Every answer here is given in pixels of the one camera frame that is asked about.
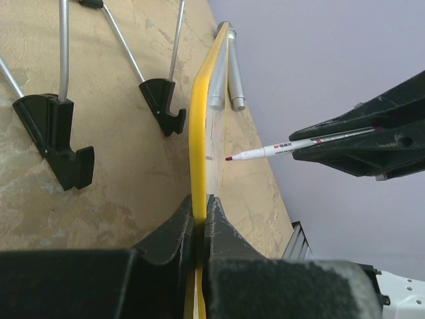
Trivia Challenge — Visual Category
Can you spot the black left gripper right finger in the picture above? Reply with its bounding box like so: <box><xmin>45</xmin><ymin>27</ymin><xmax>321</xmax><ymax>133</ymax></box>
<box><xmin>203</xmin><ymin>196</ymin><xmax>332</xmax><ymax>318</ymax></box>

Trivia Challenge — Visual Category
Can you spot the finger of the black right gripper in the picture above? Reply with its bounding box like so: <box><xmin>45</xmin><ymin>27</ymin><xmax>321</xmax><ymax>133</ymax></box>
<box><xmin>289</xmin><ymin>72</ymin><xmax>424</xmax><ymax>141</ymax></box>
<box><xmin>292</xmin><ymin>122</ymin><xmax>424</xmax><ymax>181</ymax></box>

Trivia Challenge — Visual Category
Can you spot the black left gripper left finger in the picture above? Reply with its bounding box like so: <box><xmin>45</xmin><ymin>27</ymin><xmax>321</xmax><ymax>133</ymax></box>
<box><xmin>126</xmin><ymin>195</ymin><xmax>195</xmax><ymax>318</ymax></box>

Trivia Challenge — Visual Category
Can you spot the pink and white marker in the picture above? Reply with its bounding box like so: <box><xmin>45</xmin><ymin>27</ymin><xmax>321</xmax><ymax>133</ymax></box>
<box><xmin>225</xmin><ymin>127</ymin><xmax>381</xmax><ymax>161</ymax></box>

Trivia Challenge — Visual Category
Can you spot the yellow framed whiteboard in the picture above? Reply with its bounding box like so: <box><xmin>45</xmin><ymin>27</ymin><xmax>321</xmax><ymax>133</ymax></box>
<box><xmin>189</xmin><ymin>22</ymin><xmax>230</xmax><ymax>318</ymax></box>

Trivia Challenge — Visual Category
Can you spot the silver toy microphone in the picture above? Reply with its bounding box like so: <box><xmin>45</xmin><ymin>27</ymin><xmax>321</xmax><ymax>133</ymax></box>
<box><xmin>212</xmin><ymin>22</ymin><xmax>246</xmax><ymax>112</ymax></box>

